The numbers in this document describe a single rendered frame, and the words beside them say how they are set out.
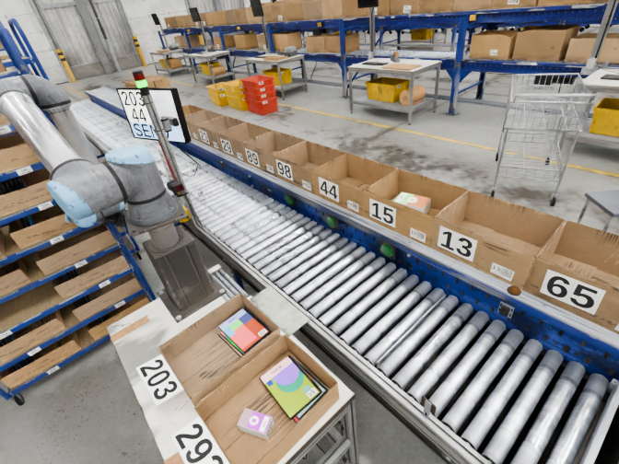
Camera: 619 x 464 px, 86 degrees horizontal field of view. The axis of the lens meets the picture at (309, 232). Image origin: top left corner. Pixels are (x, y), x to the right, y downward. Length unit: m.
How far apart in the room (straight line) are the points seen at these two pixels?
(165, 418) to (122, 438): 1.02
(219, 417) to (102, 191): 0.86
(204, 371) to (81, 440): 1.24
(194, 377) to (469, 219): 1.40
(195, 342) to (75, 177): 0.76
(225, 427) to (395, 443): 1.01
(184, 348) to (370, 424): 1.07
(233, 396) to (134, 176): 0.86
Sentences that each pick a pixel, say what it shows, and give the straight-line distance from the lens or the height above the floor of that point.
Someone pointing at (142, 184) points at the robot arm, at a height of 1.38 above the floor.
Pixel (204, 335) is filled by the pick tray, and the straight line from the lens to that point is 1.54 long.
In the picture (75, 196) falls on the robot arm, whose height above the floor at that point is 1.43.
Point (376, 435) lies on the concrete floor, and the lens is 2.03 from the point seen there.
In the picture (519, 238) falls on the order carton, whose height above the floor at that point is 0.89.
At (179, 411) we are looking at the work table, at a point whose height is 0.75.
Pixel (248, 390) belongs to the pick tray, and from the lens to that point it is 1.33.
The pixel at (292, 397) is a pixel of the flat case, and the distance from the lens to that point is 1.24.
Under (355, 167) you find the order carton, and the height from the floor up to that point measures 0.97.
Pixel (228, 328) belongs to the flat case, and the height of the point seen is 0.80.
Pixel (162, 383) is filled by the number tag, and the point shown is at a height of 0.86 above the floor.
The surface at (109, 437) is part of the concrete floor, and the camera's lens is 2.46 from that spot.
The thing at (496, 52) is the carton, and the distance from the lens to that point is 5.92.
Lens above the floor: 1.88
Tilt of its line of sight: 36 degrees down
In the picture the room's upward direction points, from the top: 8 degrees counter-clockwise
